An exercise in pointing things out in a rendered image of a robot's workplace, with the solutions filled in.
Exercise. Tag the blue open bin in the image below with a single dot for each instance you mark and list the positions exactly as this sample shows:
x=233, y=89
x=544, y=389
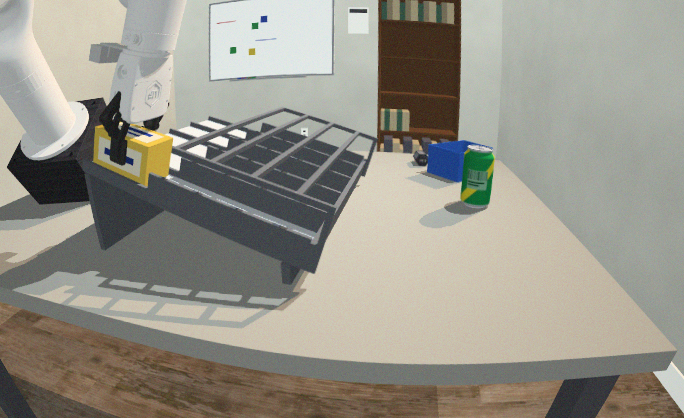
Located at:
x=448, y=163

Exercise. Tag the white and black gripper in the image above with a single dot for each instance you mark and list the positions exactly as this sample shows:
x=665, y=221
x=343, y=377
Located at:
x=141, y=88

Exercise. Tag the yellow butter carton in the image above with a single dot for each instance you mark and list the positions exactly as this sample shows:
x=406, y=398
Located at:
x=147, y=151

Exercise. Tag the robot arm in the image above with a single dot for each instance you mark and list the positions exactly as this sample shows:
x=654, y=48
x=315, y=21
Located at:
x=29, y=88

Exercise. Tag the green drink can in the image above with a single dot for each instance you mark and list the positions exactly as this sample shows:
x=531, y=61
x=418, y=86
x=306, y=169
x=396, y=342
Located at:
x=477, y=176

